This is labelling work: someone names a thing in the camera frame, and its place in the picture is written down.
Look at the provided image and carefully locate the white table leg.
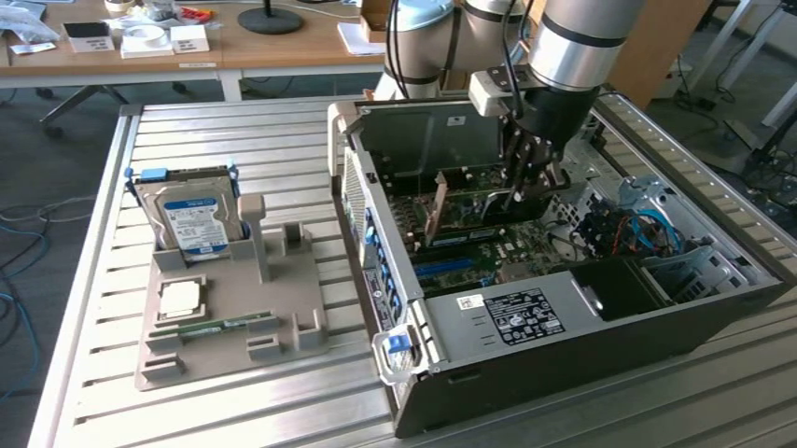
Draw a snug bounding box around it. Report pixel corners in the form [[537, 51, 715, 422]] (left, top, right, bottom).
[[760, 77, 797, 128]]

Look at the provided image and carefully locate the blue case latch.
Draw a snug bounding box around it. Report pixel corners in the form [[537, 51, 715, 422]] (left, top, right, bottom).
[[384, 332, 417, 359]]

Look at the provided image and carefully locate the brown wooden cabinet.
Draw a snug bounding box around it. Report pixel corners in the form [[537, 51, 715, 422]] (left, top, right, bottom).
[[613, 0, 715, 109]]

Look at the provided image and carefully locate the silver disk bay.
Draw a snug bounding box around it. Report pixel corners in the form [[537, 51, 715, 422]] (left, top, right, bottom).
[[639, 240, 759, 304]]

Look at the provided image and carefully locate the installed dark RAM stick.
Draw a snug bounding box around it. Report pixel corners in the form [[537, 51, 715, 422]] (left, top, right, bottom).
[[428, 229, 504, 246]]

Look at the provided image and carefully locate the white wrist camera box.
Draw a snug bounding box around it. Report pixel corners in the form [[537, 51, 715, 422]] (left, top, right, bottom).
[[468, 69, 523, 117]]

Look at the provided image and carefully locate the blue floor cable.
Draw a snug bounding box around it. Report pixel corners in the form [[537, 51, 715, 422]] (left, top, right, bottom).
[[0, 223, 49, 402]]

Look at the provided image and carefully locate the white paper label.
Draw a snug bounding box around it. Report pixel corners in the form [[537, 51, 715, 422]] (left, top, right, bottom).
[[10, 41, 59, 56]]

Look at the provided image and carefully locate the red thin wire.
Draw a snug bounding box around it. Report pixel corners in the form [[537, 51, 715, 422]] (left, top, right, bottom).
[[611, 217, 632, 256]]

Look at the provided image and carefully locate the white box black lid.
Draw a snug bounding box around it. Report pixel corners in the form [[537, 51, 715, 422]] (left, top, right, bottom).
[[65, 21, 117, 54]]

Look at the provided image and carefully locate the brown cardboard box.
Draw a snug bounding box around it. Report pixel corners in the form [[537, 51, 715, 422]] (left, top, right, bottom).
[[360, 0, 392, 44]]

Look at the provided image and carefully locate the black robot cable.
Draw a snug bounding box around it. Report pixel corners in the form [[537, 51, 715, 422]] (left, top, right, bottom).
[[501, 0, 532, 120], [384, 0, 414, 97]]

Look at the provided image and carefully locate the graphics card with metal bracket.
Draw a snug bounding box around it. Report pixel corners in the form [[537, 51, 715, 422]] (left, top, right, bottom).
[[425, 168, 555, 244]]

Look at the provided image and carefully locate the flat white box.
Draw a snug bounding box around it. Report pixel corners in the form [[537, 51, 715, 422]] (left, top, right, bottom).
[[119, 35, 177, 61]]

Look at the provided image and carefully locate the green motherboard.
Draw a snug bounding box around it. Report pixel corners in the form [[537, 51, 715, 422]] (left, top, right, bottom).
[[385, 165, 565, 300]]

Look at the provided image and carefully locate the open black PC case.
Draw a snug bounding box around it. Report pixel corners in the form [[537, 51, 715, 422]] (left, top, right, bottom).
[[328, 86, 797, 440]]

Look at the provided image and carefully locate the white paper stack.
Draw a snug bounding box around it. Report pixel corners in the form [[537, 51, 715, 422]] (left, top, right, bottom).
[[337, 21, 388, 57]]

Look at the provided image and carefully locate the black caster leg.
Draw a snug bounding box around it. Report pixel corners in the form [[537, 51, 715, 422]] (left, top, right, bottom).
[[38, 83, 133, 139]]

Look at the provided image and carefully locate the wooden desk white frame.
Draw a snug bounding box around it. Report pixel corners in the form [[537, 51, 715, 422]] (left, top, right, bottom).
[[0, 0, 565, 104]]

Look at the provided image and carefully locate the silver CPU chip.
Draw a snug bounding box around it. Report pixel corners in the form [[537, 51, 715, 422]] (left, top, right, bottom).
[[157, 281, 206, 323]]

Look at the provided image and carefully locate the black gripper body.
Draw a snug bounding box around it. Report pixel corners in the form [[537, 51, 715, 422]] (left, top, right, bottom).
[[515, 85, 601, 156]]

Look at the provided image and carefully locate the blue SATA wire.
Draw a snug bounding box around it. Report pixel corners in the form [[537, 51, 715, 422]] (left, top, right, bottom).
[[627, 209, 685, 257]]

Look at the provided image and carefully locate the white floor cable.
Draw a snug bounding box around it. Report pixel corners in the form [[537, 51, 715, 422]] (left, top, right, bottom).
[[0, 193, 95, 225]]

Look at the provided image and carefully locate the silver metal drive cage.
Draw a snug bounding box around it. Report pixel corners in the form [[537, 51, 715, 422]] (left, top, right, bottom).
[[548, 139, 684, 234]]

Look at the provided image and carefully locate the blue expansion slot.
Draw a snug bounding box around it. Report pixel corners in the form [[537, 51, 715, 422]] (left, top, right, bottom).
[[416, 259, 476, 280]]

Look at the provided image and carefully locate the white labelled box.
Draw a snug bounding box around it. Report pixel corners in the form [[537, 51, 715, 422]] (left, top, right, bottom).
[[169, 24, 211, 55]]

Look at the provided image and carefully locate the hard disk with blue caddy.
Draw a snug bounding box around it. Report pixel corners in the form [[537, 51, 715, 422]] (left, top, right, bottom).
[[123, 162, 244, 262]]

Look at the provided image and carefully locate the clear plastic bag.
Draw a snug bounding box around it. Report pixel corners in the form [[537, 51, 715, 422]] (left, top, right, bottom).
[[0, 2, 63, 44]]

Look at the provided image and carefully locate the grey power supply unit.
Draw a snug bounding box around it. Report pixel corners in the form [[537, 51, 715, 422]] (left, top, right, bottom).
[[422, 273, 609, 365]]

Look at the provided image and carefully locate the grey plastic parts rack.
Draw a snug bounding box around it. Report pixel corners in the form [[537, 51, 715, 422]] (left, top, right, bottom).
[[134, 193, 332, 393]]

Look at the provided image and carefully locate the green RAM stick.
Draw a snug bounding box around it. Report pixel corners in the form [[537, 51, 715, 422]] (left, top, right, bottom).
[[149, 313, 280, 338]]

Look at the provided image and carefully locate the black round lamp base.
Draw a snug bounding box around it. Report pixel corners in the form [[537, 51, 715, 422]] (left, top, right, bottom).
[[237, 0, 306, 35]]

